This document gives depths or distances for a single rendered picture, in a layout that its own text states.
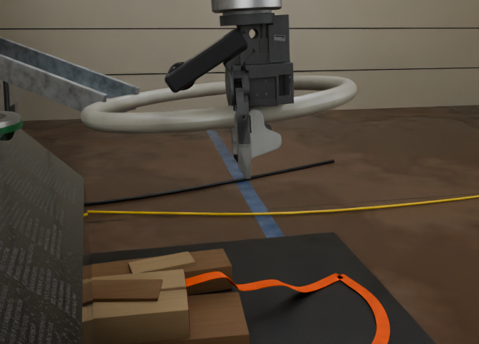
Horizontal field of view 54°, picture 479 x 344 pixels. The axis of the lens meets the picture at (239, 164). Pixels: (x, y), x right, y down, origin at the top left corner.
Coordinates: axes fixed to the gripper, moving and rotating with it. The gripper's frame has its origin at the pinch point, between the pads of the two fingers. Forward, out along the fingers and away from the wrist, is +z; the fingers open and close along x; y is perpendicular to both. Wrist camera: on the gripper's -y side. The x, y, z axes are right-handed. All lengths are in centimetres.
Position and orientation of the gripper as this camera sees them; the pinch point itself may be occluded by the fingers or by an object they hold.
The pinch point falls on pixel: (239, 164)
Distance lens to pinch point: 65.6
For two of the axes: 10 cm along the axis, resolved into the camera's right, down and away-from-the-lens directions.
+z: 0.6, 9.6, 2.8
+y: 9.9, -0.9, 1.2
